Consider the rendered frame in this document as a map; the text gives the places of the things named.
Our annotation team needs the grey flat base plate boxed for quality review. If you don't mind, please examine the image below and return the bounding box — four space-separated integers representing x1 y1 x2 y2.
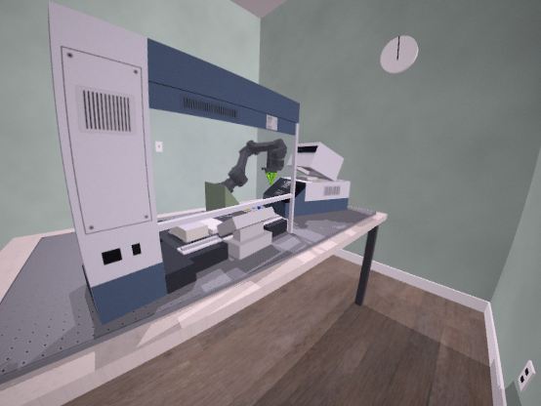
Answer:
0 206 376 385

